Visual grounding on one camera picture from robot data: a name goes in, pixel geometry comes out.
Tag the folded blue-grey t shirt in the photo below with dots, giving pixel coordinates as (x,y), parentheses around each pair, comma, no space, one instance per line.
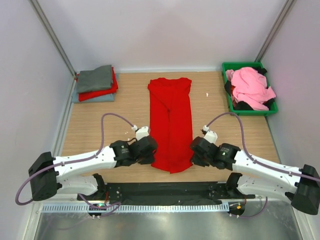
(98,99)

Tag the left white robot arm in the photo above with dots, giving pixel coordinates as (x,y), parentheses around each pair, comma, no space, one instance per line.
(63,174)

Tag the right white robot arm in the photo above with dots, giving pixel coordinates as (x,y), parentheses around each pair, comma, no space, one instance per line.
(253,175)

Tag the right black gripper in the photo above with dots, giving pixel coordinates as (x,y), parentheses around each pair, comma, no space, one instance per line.
(195,159)

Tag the right aluminium frame post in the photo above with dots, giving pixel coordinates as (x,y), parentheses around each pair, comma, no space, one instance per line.
(279,21)

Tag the aluminium front rail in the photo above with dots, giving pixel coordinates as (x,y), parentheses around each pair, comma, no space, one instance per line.
(147,194)

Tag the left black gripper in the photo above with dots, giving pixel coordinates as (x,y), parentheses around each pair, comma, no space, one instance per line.
(149,160)

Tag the red t shirt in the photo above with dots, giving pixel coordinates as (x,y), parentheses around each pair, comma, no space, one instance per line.
(171,123)
(94,94)

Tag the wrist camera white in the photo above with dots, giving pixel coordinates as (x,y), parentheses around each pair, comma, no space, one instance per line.
(209,135)
(141,132)

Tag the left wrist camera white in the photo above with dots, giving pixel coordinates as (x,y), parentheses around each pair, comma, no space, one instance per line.
(141,132)

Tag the folded grey t shirt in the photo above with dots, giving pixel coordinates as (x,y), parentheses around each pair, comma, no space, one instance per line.
(98,79)

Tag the aluminium frame post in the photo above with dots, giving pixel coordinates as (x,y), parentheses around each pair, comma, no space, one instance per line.
(52,35)
(279,21)

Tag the pink t shirt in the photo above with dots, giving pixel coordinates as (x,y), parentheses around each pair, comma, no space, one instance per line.
(250,87)

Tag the left aluminium frame post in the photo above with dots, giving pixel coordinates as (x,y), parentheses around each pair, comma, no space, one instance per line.
(52,35)

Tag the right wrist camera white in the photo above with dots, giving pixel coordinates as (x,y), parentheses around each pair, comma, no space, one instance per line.
(209,135)

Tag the white slotted cable duct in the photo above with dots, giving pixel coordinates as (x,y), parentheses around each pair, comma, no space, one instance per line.
(84,208)

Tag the folded red t shirt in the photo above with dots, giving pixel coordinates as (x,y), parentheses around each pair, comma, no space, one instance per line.
(94,94)

